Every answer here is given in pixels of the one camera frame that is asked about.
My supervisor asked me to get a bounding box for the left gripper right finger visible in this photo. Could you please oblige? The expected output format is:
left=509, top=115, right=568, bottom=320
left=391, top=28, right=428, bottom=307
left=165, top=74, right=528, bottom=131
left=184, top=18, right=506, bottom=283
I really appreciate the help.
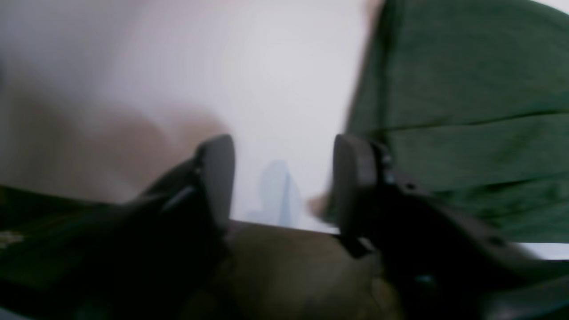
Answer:
left=333, top=134, right=569, bottom=320

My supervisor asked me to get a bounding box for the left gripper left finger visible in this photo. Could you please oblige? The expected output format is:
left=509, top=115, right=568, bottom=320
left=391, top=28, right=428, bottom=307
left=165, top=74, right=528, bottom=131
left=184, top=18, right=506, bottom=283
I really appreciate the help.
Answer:
left=1, top=135, right=235, bottom=320

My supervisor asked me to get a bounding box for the dark green t-shirt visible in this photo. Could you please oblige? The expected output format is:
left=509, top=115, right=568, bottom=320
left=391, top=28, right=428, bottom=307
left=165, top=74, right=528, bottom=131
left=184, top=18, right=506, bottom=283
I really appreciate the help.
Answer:
left=345, top=0, right=569, bottom=244

